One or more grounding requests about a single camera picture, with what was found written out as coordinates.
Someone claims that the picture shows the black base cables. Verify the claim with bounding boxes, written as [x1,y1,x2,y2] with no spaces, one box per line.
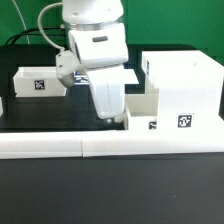
[4,23,73,47]

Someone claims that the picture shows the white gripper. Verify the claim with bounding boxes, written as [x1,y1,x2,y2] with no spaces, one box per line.
[87,65,125,125]

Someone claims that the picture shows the white drawer cabinet box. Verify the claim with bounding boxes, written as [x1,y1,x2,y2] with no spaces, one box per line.
[141,50,224,130]

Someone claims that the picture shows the white drawer tray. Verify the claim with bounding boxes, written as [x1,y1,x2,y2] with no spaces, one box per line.
[13,67,66,97]
[124,94,158,131]

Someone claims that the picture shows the white front barrier rail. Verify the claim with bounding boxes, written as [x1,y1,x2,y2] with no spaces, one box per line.
[0,130,224,159]

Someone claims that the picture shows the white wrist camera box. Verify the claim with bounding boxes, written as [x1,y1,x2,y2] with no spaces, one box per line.
[56,50,80,88]

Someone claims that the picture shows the white marker tag sheet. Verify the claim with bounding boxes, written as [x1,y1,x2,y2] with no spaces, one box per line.
[74,69,139,85]

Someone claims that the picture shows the white front drawer tray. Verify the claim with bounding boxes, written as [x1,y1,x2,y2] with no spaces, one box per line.
[124,94,158,131]

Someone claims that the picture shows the white rear drawer tray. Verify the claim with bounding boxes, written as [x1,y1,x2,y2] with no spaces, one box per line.
[13,67,66,97]

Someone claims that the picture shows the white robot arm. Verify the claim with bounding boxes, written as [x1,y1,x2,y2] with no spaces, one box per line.
[62,0,129,120]

